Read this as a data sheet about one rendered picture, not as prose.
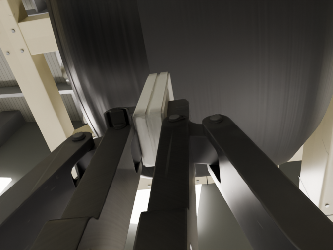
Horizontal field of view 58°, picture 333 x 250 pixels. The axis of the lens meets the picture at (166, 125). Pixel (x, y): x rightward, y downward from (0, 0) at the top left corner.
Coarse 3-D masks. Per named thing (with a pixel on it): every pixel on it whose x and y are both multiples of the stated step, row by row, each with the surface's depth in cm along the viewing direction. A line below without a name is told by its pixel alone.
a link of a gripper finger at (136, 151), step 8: (136, 136) 15; (96, 144) 14; (136, 144) 14; (88, 152) 13; (136, 152) 14; (80, 160) 13; (88, 160) 14; (136, 160) 14; (80, 168) 14; (80, 176) 14
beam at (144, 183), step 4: (208, 176) 98; (140, 180) 100; (144, 180) 100; (148, 180) 100; (196, 180) 99; (200, 180) 99; (204, 180) 99; (208, 180) 99; (212, 180) 99; (140, 184) 101; (144, 184) 101; (148, 184) 101; (196, 184) 100; (200, 184) 100; (140, 188) 102; (144, 188) 102; (148, 188) 102
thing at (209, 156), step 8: (168, 104) 17; (176, 104) 17; (184, 104) 16; (168, 112) 16; (176, 112) 16; (184, 112) 16; (192, 128) 14; (200, 128) 14; (192, 136) 13; (200, 136) 13; (192, 144) 13; (200, 144) 13; (208, 144) 13; (192, 152) 13; (200, 152) 13; (208, 152) 13; (216, 152) 13; (200, 160) 13; (208, 160) 13; (216, 160) 13
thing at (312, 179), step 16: (320, 128) 61; (304, 144) 72; (320, 144) 62; (304, 160) 73; (320, 160) 63; (304, 176) 75; (320, 176) 64; (304, 192) 76; (320, 192) 65; (320, 208) 67
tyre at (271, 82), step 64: (64, 0) 27; (128, 0) 26; (192, 0) 25; (256, 0) 25; (320, 0) 25; (64, 64) 32; (128, 64) 28; (192, 64) 28; (256, 64) 27; (320, 64) 28; (256, 128) 32
